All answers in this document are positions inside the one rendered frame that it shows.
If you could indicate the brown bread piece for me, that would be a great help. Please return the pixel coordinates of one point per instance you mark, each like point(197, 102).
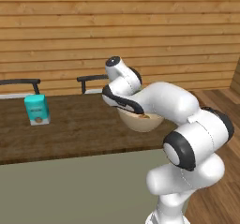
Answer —
point(144, 116)

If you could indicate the teal and white carton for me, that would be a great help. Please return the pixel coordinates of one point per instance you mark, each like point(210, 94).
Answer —
point(37, 108)

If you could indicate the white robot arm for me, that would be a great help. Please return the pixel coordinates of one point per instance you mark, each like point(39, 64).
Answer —
point(175, 104)

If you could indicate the beige basket bowl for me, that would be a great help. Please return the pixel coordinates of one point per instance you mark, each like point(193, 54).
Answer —
point(140, 124)

